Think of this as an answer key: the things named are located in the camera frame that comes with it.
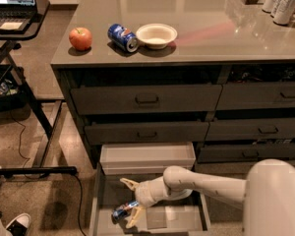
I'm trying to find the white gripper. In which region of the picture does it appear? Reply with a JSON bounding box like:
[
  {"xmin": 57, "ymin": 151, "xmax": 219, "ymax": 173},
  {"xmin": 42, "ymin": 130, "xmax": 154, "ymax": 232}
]
[{"xmin": 120, "ymin": 177, "xmax": 192, "ymax": 229}]

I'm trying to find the redbull can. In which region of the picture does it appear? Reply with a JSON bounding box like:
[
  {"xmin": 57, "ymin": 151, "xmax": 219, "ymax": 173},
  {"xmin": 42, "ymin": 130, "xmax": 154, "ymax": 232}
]
[{"xmin": 112, "ymin": 201, "xmax": 139, "ymax": 221}]

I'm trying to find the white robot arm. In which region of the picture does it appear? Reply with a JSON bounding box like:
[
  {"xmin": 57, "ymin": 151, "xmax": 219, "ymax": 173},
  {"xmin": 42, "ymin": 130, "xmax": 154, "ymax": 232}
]
[{"xmin": 121, "ymin": 159, "xmax": 295, "ymax": 236}]

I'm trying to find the open bottom grey drawer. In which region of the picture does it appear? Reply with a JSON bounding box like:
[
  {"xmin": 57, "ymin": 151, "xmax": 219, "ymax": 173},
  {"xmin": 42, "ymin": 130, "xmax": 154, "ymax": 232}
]
[{"xmin": 88, "ymin": 164, "xmax": 210, "ymax": 236}]

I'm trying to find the grey middle left drawer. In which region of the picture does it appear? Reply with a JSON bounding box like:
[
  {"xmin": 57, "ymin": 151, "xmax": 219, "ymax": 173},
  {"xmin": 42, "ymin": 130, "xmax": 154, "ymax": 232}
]
[{"xmin": 85, "ymin": 121, "xmax": 208, "ymax": 145}]

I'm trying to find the grey top left drawer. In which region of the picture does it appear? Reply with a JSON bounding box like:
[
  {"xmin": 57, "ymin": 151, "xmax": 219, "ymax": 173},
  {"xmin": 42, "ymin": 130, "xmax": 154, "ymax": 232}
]
[{"xmin": 71, "ymin": 85, "xmax": 221, "ymax": 115}]

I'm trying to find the grey bottom right drawer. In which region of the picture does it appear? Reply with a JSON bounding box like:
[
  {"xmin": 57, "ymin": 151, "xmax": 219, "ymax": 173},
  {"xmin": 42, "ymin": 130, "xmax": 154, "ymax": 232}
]
[{"xmin": 198, "ymin": 144, "xmax": 295, "ymax": 163}]

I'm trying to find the blue pepsi can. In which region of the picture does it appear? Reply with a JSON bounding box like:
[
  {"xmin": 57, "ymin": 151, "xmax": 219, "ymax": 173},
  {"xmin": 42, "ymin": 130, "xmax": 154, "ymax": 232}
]
[{"xmin": 107, "ymin": 24, "xmax": 139, "ymax": 53}]

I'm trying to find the grey top right drawer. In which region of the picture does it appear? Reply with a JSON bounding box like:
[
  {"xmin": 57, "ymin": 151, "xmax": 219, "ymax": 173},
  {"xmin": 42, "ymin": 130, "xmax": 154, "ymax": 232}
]
[{"xmin": 216, "ymin": 82, "xmax": 295, "ymax": 110}]

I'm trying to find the white can front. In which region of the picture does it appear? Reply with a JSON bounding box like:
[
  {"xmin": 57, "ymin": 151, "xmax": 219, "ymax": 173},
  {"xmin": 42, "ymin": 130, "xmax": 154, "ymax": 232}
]
[{"xmin": 273, "ymin": 0, "xmax": 295, "ymax": 26}]

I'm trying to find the black white sneaker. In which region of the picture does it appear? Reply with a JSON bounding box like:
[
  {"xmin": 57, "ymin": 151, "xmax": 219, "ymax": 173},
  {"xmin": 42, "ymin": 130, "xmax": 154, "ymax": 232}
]
[{"xmin": 6, "ymin": 213, "xmax": 31, "ymax": 236}]

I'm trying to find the black laptop stand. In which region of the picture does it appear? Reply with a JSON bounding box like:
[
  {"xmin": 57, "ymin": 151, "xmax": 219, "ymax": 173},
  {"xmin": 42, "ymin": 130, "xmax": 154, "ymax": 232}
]
[{"xmin": 0, "ymin": 0, "xmax": 77, "ymax": 178}]

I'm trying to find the white paper bowl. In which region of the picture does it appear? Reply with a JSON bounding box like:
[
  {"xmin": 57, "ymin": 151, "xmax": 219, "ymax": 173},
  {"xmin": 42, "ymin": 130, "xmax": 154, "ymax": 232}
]
[{"xmin": 136, "ymin": 24, "xmax": 177, "ymax": 50}]

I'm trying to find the red apple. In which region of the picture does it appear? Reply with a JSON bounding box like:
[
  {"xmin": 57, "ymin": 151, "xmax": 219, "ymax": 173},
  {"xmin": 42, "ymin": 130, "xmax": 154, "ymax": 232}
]
[{"xmin": 69, "ymin": 28, "xmax": 92, "ymax": 51}]

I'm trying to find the open laptop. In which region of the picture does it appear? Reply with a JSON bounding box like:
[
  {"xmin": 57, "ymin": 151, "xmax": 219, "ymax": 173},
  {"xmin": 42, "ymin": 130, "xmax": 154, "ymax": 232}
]
[{"xmin": 0, "ymin": 0, "xmax": 37, "ymax": 33}]

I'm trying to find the black power cable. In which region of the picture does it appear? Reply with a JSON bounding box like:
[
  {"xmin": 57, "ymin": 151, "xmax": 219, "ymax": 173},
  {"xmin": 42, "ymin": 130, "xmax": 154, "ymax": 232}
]
[{"xmin": 8, "ymin": 110, "xmax": 88, "ymax": 236}]

